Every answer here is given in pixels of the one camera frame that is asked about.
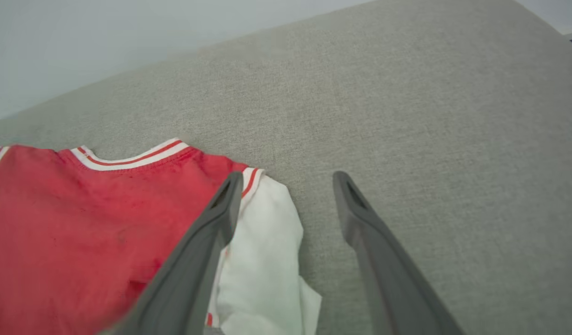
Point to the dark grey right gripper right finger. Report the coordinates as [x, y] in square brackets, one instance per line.
[388, 279]

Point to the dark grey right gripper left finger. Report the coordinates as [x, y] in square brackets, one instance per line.
[188, 279]

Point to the red and white shirt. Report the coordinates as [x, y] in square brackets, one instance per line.
[81, 223]

